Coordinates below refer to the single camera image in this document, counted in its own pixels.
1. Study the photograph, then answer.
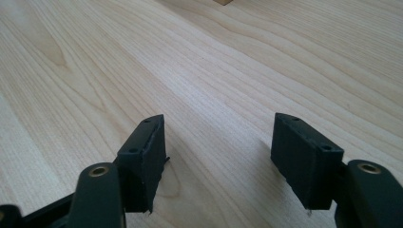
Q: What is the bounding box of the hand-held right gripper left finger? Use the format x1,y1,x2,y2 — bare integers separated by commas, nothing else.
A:
114,114,171,215

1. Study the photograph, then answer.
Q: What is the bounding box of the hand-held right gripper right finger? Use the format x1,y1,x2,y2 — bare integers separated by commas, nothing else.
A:
270,112,345,211

